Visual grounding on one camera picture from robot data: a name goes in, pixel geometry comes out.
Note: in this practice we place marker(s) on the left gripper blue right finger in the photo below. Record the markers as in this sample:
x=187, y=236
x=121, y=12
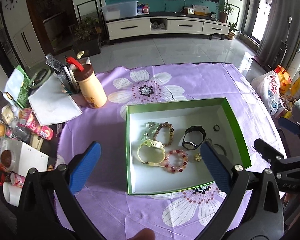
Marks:
x=219, y=172

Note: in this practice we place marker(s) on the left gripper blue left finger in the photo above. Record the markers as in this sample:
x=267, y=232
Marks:
x=82, y=165

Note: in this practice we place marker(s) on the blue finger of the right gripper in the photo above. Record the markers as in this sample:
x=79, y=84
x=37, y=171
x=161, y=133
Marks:
x=289, y=125

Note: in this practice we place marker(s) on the thin dark bangle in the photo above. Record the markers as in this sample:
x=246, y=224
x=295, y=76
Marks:
x=219, y=148

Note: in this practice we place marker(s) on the person's left hand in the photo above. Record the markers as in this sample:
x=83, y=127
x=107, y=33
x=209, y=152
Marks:
x=144, y=234

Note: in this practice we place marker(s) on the gold flower brooch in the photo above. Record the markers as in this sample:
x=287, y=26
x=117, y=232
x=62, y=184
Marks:
x=197, y=157

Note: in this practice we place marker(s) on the black wrist watch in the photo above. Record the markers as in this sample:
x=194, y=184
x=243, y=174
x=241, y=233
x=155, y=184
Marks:
x=194, y=136

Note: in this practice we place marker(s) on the white printed plastic bag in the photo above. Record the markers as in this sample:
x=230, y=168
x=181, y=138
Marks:
x=267, y=87

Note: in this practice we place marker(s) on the purple floral tablecloth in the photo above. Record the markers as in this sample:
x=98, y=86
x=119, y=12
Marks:
x=176, y=215

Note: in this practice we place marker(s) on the green white open box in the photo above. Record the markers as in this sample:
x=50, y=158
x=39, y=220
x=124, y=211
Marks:
x=162, y=140

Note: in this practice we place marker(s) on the yellow wrist watch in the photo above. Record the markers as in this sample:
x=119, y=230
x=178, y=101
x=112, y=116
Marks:
x=151, y=153

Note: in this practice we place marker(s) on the white paper sheet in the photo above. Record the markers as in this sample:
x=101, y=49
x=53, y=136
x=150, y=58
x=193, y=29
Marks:
x=51, y=105

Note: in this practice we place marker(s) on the pink snack packet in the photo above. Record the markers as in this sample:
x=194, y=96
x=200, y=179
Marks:
x=28, y=120

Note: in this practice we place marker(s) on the beige bottle brown cap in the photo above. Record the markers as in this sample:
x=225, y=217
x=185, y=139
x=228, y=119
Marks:
x=90, y=86

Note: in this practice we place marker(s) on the grey curtain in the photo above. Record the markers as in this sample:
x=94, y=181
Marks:
x=281, y=39

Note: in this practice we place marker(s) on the remote control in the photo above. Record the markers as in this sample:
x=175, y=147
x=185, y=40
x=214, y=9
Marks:
x=54, y=63

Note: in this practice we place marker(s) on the potted green plant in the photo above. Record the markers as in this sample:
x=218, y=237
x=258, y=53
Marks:
x=88, y=33

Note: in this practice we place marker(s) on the white tv cabinet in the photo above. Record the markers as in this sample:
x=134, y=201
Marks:
x=141, y=26

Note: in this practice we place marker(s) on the clear plastic storage bin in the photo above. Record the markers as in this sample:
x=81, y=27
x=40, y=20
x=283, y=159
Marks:
x=119, y=10

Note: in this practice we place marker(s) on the red handled scissors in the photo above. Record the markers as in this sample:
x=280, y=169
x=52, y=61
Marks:
x=74, y=64

